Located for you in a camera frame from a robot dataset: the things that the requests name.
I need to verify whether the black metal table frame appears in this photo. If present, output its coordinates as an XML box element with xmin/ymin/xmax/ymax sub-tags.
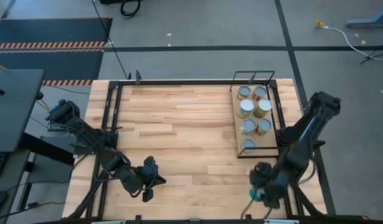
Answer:
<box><xmin>66</xmin><ymin>70</ymin><xmax>329</xmax><ymax>224</ymax></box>

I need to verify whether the black mat hazard stripe edge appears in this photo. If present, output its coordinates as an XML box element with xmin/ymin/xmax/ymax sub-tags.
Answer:
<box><xmin>0</xmin><ymin>49</ymin><xmax>105</xmax><ymax>87</ymax></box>
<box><xmin>0</xmin><ymin>17</ymin><xmax>113</xmax><ymax>50</ymax></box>

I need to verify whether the grey-blue desk leg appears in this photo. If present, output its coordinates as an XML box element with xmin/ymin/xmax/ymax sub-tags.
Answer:
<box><xmin>346</xmin><ymin>2</ymin><xmax>383</xmax><ymax>29</ymax></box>

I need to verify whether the grey side desk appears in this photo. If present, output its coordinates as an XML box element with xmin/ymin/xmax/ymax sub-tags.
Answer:
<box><xmin>0</xmin><ymin>149</ymin><xmax>32</xmax><ymax>224</ymax></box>

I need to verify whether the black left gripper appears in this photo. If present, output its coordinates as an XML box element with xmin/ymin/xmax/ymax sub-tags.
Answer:
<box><xmin>120</xmin><ymin>155</ymin><xmax>167</xmax><ymax>203</ymax></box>

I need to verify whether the white floor cable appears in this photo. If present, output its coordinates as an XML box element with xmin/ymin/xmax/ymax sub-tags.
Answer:
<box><xmin>324</xmin><ymin>26</ymin><xmax>383</xmax><ymax>63</ymax></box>

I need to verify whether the teal yellow label tin can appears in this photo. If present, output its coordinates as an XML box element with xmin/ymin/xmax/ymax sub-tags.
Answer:
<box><xmin>236</xmin><ymin>98</ymin><xmax>255</xmax><ymax>119</ymax></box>

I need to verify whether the pineapple picture tin can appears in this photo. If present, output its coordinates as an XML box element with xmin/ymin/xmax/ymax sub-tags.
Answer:
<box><xmin>239</xmin><ymin>118</ymin><xmax>257</xmax><ymax>136</ymax></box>

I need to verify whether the black power adapter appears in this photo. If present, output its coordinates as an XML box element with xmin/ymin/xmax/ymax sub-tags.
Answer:
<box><xmin>47</xmin><ymin>122</ymin><xmax>70</xmax><ymax>132</ymax></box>

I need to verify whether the dark grey desk top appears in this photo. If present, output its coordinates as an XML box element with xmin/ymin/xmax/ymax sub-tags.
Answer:
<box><xmin>0</xmin><ymin>68</ymin><xmax>45</xmax><ymax>153</ymax></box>

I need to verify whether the yellow plug cable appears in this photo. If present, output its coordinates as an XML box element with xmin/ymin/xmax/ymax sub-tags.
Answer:
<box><xmin>313</xmin><ymin>0</ymin><xmax>326</xmax><ymax>28</ymax></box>

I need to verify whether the black desk foot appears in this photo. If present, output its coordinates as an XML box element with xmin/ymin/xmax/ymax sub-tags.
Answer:
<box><xmin>19</xmin><ymin>133</ymin><xmax>76</xmax><ymax>167</ymax></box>

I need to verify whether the black floor cables bundle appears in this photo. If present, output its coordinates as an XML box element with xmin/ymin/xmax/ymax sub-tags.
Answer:
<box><xmin>359</xmin><ymin>43</ymin><xmax>383</xmax><ymax>65</ymax></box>

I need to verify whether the short red white tin can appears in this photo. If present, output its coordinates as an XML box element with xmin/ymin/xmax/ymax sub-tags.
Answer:
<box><xmin>251</xmin><ymin>85</ymin><xmax>268</xmax><ymax>102</ymax></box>

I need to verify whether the wooden shelf black metal frame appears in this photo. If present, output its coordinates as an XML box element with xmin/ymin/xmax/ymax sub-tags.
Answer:
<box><xmin>229</xmin><ymin>70</ymin><xmax>280</xmax><ymax>159</ymax></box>

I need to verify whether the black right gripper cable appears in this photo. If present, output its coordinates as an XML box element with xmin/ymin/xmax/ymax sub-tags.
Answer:
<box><xmin>240</xmin><ymin>198</ymin><xmax>273</xmax><ymax>220</ymax></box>

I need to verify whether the black box on floor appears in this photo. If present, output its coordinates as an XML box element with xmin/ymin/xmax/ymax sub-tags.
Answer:
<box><xmin>99</xmin><ymin>0</ymin><xmax>142</xmax><ymax>5</ymax></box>

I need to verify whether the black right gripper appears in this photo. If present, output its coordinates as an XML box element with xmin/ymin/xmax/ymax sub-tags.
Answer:
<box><xmin>248</xmin><ymin>161</ymin><xmax>288</xmax><ymax>210</ymax></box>

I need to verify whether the long black floor cable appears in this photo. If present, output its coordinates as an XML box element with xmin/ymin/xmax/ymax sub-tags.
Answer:
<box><xmin>90</xmin><ymin>0</ymin><xmax>130</xmax><ymax>80</ymax></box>

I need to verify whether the Mushrooms Pieces label tin can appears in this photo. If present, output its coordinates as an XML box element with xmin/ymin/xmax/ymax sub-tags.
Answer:
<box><xmin>240</xmin><ymin>138</ymin><xmax>257</xmax><ymax>154</ymax></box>

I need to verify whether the coiled black cable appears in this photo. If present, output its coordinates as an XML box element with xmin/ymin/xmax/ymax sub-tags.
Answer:
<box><xmin>120</xmin><ymin>0</ymin><xmax>143</xmax><ymax>19</ymax></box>

